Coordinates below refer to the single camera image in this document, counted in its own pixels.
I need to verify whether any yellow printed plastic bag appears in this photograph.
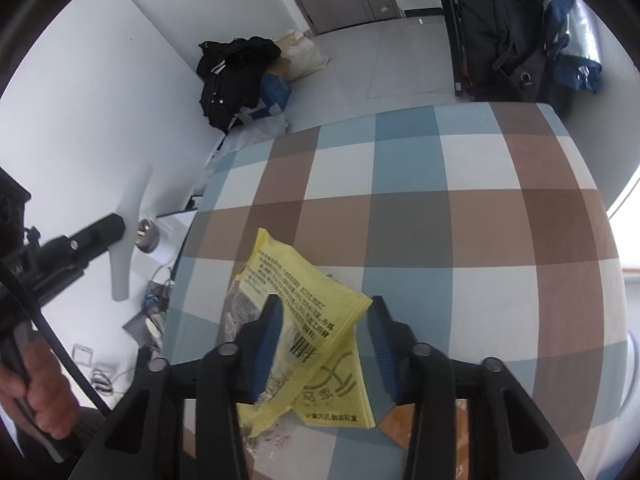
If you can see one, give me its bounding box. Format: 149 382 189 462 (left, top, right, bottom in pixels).
222 228 372 437

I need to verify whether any orange-brown snack packet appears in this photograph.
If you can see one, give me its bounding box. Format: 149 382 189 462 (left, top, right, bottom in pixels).
378 399 470 476

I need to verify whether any person's left hand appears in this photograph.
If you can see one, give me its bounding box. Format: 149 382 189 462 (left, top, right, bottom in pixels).
0 337 79 440

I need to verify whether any grey pen holder cup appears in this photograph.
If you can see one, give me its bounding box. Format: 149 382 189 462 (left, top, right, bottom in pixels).
136 218 160 254

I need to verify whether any white side table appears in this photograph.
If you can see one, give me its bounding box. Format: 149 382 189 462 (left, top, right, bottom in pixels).
131 210 196 280

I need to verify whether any checkered tablecloth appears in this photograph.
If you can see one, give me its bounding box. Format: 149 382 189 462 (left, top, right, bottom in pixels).
164 103 627 479

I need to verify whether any grey plastic parcel bag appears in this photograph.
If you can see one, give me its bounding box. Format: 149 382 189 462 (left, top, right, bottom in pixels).
193 114 288 195

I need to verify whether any black backpack on floor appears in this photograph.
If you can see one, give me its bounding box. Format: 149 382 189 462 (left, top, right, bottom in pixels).
196 36 281 134

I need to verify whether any beige paper bag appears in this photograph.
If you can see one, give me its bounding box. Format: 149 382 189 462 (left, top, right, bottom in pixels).
274 29 330 81

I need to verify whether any silver folded umbrella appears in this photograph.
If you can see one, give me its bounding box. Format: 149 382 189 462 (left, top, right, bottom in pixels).
544 0 602 93

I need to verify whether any black folded metal frame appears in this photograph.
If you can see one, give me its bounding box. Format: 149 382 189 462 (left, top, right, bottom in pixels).
440 0 470 98

